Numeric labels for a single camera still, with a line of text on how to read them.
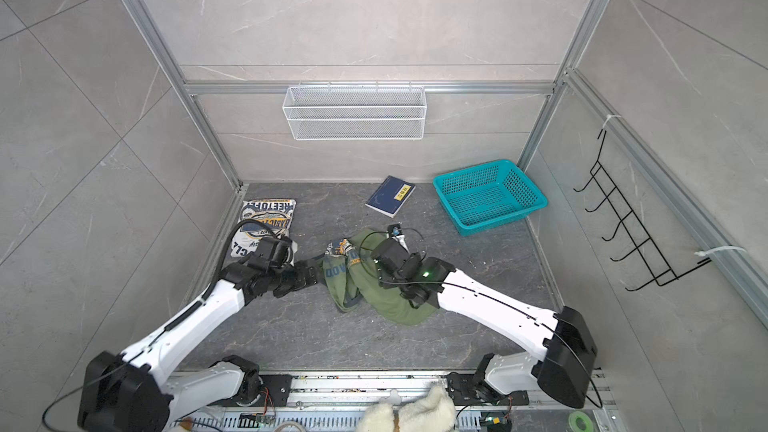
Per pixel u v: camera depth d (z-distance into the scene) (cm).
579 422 70
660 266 60
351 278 86
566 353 39
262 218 105
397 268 56
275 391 73
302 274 73
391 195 115
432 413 61
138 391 38
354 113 101
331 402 73
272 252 64
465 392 74
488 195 117
